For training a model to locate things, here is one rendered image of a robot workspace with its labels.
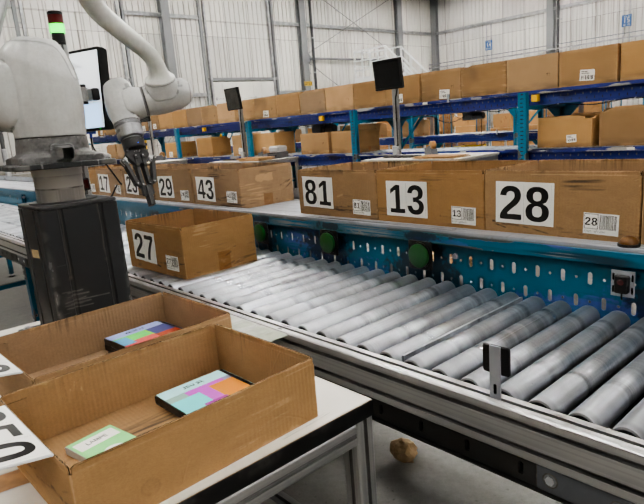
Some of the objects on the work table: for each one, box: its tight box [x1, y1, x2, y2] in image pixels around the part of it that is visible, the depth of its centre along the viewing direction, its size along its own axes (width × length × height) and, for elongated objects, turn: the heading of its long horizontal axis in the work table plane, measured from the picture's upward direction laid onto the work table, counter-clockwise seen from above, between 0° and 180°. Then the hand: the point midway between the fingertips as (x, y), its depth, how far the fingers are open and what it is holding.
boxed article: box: [65, 425, 136, 461], centre depth 82 cm, size 8×16×2 cm, turn 72°
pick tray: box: [0, 324, 318, 504], centre depth 88 cm, size 28×38×10 cm
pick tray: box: [0, 292, 232, 396], centre depth 113 cm, size 28×38×10 cm
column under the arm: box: [18, 194, 132, 331], centre depth 139 cm, size 26×26×33 cm
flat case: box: [155, 369, 254, 418], centre depth 93 cm, size 14×19×2 cm
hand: (149, 195), depth 193 cm, fingers closed
